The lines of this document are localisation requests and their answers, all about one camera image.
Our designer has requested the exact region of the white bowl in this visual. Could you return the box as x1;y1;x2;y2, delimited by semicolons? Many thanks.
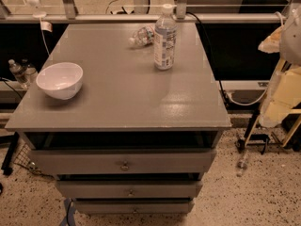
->
36;62;84;100

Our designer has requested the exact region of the middle drawer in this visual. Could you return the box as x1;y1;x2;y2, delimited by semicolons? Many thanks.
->
55;181;202;199

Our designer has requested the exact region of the white cable right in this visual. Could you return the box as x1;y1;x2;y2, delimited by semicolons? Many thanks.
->
226;10;285;107

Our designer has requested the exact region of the blue-label plastic bottle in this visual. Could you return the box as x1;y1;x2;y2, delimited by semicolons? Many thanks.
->
153;4;177;71

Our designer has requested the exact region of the top drawer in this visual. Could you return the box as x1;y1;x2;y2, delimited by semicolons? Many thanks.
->
28;149;216;175

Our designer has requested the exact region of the wire mesh basket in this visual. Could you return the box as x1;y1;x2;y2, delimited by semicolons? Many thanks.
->
13;144;42;175

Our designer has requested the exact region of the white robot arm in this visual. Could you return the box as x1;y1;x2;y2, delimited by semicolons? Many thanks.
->
258;4;301;65

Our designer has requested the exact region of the clear bottle on floor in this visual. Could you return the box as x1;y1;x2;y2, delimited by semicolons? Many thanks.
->
236;151;248;177

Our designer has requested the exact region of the black stand leg left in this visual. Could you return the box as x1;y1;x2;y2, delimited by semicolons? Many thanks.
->
0;133;19;176

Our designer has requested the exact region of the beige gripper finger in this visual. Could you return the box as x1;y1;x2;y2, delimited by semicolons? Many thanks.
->
258;26;282;54

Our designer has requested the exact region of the drawer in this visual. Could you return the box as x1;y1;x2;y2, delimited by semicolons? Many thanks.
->
55;181;202;199
28;149;216;175
74;200;194;214

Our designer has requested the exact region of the bottom drawer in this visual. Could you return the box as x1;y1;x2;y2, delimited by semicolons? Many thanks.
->
74;200;194;214

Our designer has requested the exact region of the water bottle on left ledge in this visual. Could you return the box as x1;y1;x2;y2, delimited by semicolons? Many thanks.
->
8;59;30;89

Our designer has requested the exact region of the black cable behind table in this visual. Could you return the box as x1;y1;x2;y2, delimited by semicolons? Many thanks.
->
186;11;230;108

